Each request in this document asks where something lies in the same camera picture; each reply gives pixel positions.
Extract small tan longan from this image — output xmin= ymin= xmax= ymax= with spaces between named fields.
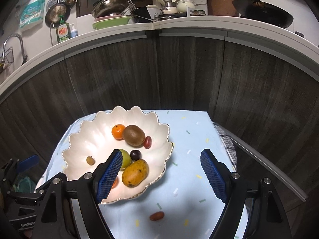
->
xmin=87 ymin=156 xmax=96 ymax=166

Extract yellow mango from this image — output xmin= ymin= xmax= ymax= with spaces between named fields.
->
xmin=122 ymin=159 xmax=149 ymax=188

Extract large orange mandarin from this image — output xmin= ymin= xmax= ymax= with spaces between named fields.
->
xmin=111 ymin=124 xmax=125 ymax=140

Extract dark purple cherry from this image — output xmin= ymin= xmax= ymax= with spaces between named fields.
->
xmin=130 ymin=149 xmax=142 ymax=161

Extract brown kiwi fruit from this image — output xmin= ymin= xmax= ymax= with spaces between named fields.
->
xmin=122 ymin=125 xmax=146 ymax=147

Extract red grape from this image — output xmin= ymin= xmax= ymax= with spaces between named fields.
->
xmin=143 ymin=136 xmax=152 ymax=149
xmin=149 ymin=211 xmax=165 ymax=221

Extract white scalloped ceramic bowl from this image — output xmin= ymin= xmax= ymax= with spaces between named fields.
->
xmin=62 ymin=106 xmax=174 ymax=204

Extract small orange mandarin in bowl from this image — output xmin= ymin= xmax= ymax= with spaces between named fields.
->
xmin=111 ymin=177 xmax=119 ymax=189

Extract green round plum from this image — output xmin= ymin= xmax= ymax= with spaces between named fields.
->
xmin=119 ymin=149 xmax=132 ymax=170

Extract checkered cloth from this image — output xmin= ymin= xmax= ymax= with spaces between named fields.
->
xmin=214 ymin=123 xmax=237 ymax=171

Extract light blue patterned tablecloth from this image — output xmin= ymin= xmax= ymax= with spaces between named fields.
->
xmin=39 ymin=110 xmax=234 ymax=238

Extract chrome sink faucet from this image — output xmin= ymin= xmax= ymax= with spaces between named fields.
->
xmin=1 ymin=33 xmax=28 ymax=65

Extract dark wood cabinet fronts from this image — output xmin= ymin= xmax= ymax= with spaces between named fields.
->
xmin=1 ymin=37 xmax=318 ymax=237

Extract green dish soap bottle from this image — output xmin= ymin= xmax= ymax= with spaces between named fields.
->
xmin=56 ymin=15 xmax=71 ymax=43

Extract small blue pump bottle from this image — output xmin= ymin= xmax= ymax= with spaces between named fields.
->
xmin=70 ymin=23 xmax=78 ymax=38

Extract hanging frying pan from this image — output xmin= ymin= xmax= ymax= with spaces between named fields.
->
xmin=45 ymin=0 xmax=77 ymax=27

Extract teal tissue pack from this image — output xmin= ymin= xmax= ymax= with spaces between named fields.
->
xmin=19 ymin=0 xmax=45 ymax=31

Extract green dish basin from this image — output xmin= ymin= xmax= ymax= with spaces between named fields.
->
xmin=93 ymin=15 xmax=132 ymax=30

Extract steel pot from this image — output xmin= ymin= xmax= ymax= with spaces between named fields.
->
xmin=91 ymin=0 xmax=129 ymax=18

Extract black wok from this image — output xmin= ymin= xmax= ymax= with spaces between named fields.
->
xmin=232 ymin=0 xmax=294 ymax=29

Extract cream teapot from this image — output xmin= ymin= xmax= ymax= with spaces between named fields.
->
xmin=176 ymin=0 xmax=195 ymax=13

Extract grey chair frame bar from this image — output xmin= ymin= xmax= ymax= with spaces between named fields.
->
xmin=218 ymin=124 xmax=308 ymax=202

